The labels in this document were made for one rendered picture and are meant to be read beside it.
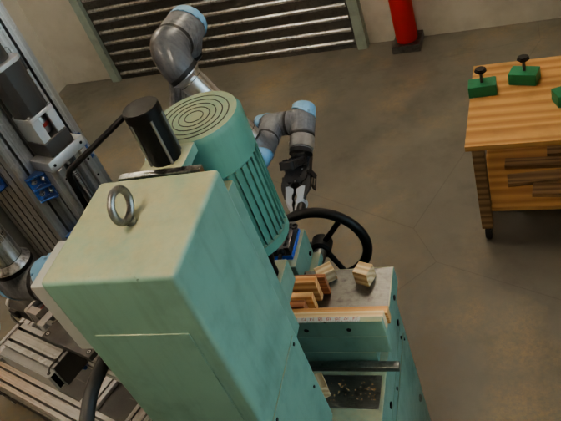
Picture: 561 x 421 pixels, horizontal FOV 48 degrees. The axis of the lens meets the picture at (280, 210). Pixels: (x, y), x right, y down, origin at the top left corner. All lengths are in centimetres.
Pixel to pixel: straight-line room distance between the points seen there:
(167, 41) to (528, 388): 164
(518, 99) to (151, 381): 201
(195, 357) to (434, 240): 204
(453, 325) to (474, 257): 36
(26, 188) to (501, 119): 173
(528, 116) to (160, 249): 194
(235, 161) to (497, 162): 196
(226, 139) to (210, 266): 27
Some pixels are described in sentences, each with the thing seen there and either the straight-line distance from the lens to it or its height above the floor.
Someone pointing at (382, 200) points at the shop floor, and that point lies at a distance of 315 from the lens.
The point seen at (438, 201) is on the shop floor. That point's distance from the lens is 307.
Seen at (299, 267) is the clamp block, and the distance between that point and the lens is 160.
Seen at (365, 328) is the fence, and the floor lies 93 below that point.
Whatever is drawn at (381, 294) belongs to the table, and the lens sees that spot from 153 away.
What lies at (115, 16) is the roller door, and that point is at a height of 52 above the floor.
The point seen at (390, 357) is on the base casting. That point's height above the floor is 78.
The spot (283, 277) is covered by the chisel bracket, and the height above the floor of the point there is 107.
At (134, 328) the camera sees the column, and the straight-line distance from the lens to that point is 96.
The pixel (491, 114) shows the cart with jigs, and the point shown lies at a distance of 264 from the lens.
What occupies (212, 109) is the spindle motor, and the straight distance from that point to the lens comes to 116.
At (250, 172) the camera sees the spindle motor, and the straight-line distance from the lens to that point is 117.
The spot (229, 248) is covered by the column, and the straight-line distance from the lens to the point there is 99.
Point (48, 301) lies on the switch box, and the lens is 105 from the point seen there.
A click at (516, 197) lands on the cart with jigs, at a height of 18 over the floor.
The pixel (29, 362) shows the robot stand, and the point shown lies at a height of 73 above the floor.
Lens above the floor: 205
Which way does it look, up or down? 38 degrees down
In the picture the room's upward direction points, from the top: 22 degrees counter-clockwise
